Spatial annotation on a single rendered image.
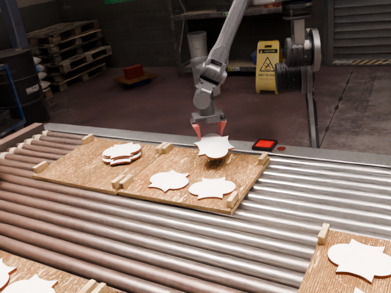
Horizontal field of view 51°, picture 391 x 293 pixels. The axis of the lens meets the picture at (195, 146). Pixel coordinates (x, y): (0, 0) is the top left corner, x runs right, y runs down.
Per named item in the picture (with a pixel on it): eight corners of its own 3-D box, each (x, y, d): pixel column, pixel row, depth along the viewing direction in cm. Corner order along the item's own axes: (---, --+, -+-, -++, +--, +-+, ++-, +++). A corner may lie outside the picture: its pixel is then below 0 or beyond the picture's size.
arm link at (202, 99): (227, 71, 138) (203, 60, 137) (227, 81, 127) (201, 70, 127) (214, 102, 143) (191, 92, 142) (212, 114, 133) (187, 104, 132)
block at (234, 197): (234, 197, 124) (233, 189, 123) (240, 198, 123) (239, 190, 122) (226, 208, 119) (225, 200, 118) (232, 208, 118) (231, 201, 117)
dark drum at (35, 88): (28, 113, 559) (7, 47, 523) (61, 114, 533) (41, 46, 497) (-8, 130, 512) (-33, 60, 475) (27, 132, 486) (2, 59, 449)
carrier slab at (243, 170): (171, 150, 165) (171, 146, 164) (270, 160, 145) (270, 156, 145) (118, 195, 138) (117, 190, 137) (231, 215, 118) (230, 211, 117)
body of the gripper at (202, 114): (224, 118, 141) (221, 98, 138) (195, 124, 140) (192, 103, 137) (220, 112, 147) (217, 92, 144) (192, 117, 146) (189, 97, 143)
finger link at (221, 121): (228, 139, 145) (226, 114, 141) (209, 143, 144) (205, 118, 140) (224, 132, 151) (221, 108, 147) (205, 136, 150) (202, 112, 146)
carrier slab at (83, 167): (93, 140, 185) (93, 138, 184) (170, 150, 164) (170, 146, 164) (32, 178, 158) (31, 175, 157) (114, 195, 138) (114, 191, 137)
